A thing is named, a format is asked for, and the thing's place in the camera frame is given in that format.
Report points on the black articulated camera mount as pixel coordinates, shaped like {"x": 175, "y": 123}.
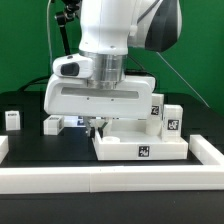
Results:
{"x": 67, "y": 15}

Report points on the white fiducial marker base sheet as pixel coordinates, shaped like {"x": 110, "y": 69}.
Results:
{"x": 73, "y": 121}

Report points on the white left fence rail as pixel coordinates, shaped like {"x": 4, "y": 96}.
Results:
{"x": 4, "y": 148}

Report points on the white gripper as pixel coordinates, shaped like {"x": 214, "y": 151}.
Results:
{"x": 132, "y": 98}

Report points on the white right fence rail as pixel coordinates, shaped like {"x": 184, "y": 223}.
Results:
{"x": 205, "y": 152}

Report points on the white front fence rail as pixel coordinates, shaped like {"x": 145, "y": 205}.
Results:
{"x": 109, "y": 179}

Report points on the white fence rail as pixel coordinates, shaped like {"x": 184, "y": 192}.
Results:
{"x": 4, "y": 148}
{"x": 109, "y": 179}
{"x": 205, "y": 152}

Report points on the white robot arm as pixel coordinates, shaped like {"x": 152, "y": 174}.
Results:
{"x": 92, "y": 82}

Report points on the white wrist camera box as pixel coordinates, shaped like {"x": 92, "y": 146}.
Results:
{"x": 75, "y": 66}

